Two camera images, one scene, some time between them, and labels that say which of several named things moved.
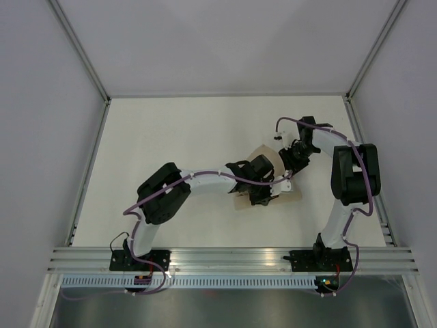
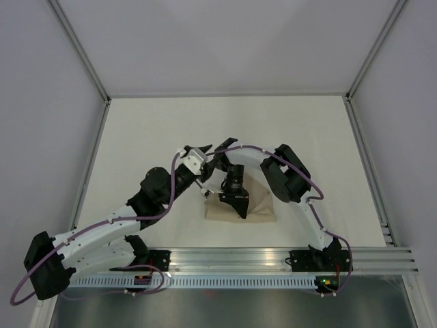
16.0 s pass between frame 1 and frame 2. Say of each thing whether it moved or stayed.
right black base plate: stayed
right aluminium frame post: stayed
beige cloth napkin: moved
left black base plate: stayed
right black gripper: moved
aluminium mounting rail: stayed
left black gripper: moved
